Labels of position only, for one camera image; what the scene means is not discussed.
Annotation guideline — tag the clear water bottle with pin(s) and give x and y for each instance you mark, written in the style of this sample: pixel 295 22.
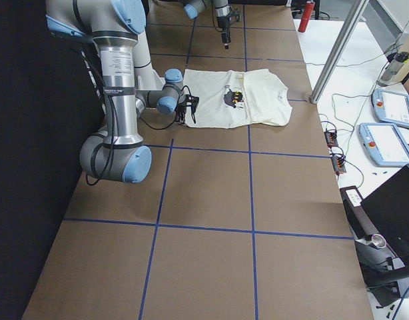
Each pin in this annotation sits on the clear water bottle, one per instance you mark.
pixel 396 62

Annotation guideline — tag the black orange connector box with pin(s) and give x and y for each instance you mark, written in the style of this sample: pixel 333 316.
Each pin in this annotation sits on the black orange connector box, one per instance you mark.
pixel 331 138

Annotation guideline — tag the aluminium frame post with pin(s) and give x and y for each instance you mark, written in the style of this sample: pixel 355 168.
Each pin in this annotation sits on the aluminium frame post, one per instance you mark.
pixel 339 46

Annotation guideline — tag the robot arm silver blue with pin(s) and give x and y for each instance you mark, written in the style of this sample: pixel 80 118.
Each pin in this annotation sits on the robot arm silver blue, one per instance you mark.
pixel 193 8
pixel 130 84

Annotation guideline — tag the far teach pendant tablet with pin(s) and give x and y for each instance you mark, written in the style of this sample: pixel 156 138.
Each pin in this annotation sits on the far teach pendant tablet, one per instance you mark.
pixel 391 107

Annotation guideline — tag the teach pendant tablet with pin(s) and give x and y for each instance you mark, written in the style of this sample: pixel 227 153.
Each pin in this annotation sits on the teach pendant tablet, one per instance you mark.
pixel 384 144
pixel 391 107

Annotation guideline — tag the black laptop monitor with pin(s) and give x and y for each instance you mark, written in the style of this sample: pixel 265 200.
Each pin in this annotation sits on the black laptop monitor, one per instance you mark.
pixel 388 209

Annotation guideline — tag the near teach pendant tablet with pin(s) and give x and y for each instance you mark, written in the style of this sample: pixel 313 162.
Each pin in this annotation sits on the near teach pendant tablet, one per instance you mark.
pixel 384 144

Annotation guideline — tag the cream long-sleeve cat shirt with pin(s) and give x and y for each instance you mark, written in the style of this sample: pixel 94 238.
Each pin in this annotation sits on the cream long-sleeve cat shirt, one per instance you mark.
pixel 230 99

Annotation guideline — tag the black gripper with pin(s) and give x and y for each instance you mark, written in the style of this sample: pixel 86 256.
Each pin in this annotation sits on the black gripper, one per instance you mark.
pixel 222 23
pixel 182 114

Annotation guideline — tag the red cylinder bottle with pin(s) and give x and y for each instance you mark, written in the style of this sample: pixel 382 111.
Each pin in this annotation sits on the red cylinder bottle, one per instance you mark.
pixel 306 15

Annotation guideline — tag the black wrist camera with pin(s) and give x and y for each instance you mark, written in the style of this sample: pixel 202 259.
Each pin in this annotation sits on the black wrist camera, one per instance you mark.
pixel 234 16
pixel 192 102

